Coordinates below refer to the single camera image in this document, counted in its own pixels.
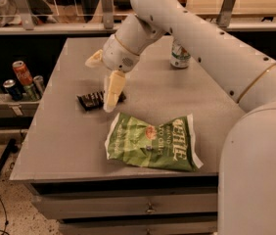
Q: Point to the white green soda can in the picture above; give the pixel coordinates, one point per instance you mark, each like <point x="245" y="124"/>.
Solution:
<point x="179" y="58"/>

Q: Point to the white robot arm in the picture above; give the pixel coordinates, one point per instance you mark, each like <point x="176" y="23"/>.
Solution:
<point x="247" y="169"/>

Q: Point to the green kettle chips bag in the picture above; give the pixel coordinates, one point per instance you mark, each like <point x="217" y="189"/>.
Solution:
<point x="167" y="146"/>

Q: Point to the grey railing post left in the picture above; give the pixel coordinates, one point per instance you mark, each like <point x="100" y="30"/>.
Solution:
<point x="25" y="14"/>

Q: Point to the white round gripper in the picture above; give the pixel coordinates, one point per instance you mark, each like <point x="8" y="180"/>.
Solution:
<point x="118" y="55"/>

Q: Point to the red soda can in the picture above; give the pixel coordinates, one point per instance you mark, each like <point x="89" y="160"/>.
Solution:
<point x="22" y="73"/>

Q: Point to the grey drawer cabinet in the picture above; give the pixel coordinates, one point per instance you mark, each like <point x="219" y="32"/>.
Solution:
<point x="63" y="160"/>

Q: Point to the metal drawer handle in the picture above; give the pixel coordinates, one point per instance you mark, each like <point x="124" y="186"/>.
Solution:
<point x="150" y="208"/>

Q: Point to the dark blue soda can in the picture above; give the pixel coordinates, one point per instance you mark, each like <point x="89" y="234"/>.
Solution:
<point x="13" y="90"/>

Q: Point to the grey side shelf tray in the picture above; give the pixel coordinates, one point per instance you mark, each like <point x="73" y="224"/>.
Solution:
<point x="15" y="109"/>

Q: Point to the black chocolate bar wrapper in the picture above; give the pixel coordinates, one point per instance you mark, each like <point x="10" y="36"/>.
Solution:
<point x="93" y="101"/>

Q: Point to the grey railing post right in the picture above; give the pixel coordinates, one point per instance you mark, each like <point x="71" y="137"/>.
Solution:
<point x="225" y="14"/>

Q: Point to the grey railing post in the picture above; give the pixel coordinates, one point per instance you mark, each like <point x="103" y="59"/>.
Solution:
<point x="108" y="16"/>
<point x="25" y="14"/>
<point x="225" y="14"/>

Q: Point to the grey railing post middle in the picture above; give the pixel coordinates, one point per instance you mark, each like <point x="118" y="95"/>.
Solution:
<point x="108" y="16"/>

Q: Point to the silver soda can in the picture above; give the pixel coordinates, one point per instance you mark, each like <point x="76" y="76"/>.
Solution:
<point x="39" y="83"/>

